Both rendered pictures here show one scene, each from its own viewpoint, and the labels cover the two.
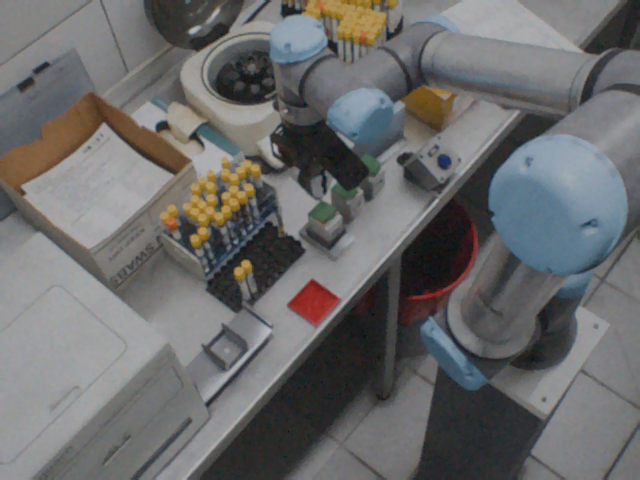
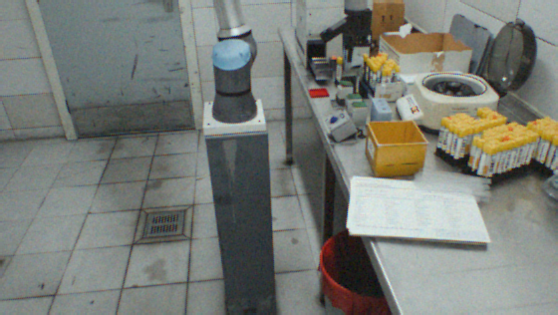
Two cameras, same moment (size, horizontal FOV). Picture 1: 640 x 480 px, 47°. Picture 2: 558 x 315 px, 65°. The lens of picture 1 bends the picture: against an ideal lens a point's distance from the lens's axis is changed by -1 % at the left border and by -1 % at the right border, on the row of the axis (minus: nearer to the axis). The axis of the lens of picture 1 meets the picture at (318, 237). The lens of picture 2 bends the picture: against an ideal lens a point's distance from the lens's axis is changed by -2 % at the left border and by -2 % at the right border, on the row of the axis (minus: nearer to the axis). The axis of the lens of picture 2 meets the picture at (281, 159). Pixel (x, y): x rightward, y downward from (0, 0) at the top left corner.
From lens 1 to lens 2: 2.02 m
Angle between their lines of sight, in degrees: 82
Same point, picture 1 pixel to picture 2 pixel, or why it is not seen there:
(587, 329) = (210, 123)
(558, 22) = (410, 253)
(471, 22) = (449, 204)
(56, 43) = (494, 27)
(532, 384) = not seen: hidden behind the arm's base
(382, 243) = (323, 114)
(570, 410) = not seen: outside the picture
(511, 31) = (419, 215)
